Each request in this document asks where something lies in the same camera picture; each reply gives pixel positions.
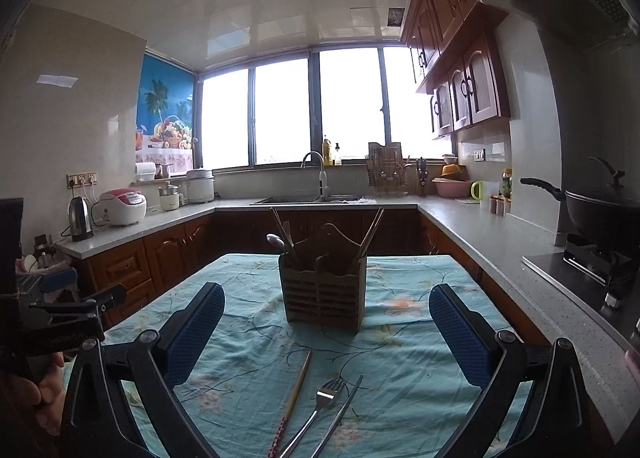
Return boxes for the wooden utensil holder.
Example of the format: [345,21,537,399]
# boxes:
[277,222,368,334]

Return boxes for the tropical fruit wall poster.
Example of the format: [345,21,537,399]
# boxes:
[136,54,196,164]

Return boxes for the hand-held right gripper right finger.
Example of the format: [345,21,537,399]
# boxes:
[428,282,601,458]

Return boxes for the wooden cutting board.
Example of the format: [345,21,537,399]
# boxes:
[368,141,403,164]

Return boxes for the plain wooden chopstick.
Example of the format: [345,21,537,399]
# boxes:
[360,207,386,259]
[270,207,291,254]
[357,223,376,259]

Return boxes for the white and red rice cooker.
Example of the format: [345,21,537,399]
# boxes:
[98,187,147,227]

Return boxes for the chrome kitchen faucet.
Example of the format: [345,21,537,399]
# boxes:
[300,151,332,200]

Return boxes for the wooden upper cabinets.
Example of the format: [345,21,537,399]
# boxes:
[402,0,511,139]

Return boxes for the steel electric kettle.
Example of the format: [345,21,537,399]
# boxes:
[67,195,96,242]

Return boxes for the person's left hand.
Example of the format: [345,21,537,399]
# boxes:
[0,352,68,435]

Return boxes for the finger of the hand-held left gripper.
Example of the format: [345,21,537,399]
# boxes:
[29,283,127,324]
[24,268,80,307]

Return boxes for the wooden chopstick red patterned end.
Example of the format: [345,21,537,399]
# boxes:
[266,349,313,458]

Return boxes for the teal floral tablecloth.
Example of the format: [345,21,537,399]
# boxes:
[62,252,533,458]

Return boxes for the small glass electric pot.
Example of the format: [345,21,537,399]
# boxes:
[158,179,182,211]

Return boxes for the metal chopstick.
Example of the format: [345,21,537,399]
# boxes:
[307,374,365,458]

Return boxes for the metal dish rack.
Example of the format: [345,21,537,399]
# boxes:
[367,148,408,196]

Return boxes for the kitchen window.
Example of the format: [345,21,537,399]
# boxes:
[195,46,453,171]

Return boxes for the pink plastic basin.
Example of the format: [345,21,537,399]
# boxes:
[432,177,471,198]

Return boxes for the large white cooker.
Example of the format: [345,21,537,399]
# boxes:
[186,167,216,204]

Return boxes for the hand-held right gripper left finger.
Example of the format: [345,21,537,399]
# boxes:
[60,281,227,458]

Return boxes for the steel kitchen sink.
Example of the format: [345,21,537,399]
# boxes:
[250,194,366,206]

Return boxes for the black wok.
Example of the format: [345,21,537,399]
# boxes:
[520,157,640,250]

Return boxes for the gas stove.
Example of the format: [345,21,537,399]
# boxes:
[522,233,640,324]

